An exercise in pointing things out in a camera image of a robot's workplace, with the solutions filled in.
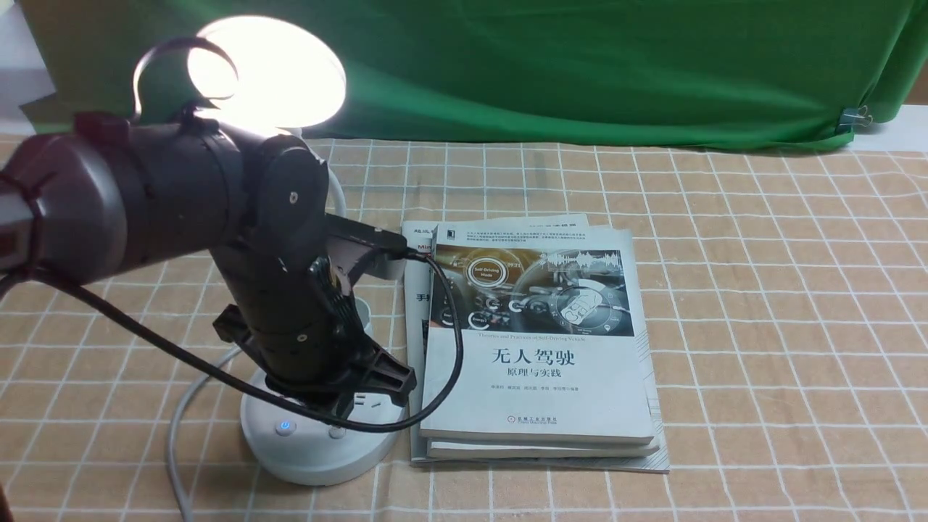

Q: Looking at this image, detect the checkered beige tablecloth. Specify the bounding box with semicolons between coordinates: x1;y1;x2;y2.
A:
1;140;927;521

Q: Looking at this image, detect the white lamp power cable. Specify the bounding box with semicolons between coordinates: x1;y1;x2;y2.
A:
167;345;243;522

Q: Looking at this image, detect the bottom white magazine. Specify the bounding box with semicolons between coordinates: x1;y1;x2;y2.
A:
401;214;670;473

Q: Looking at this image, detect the middle white book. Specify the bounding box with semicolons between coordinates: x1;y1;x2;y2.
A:
426;434;666;460

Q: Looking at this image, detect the top white self-driving book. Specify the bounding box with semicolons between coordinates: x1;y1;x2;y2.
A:
420;223;656;445

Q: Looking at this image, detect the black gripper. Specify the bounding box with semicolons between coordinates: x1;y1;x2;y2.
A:
213;255;417;424

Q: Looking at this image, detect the black camera cable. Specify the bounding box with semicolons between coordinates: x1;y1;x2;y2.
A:
0;36;465;434

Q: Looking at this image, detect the green backdrop cloth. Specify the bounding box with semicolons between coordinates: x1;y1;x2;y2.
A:
20;1;926;151

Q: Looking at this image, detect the metal binder clip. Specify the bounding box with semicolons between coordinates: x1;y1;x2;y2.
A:
835;105;873;133

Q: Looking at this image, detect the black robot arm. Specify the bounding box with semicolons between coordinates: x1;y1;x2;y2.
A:
2;112;417;433

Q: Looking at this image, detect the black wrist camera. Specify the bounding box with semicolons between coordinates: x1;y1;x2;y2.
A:
326;214;409;286

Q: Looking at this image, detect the white round desk lamp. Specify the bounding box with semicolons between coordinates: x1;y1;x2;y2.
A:
188;14;397;486

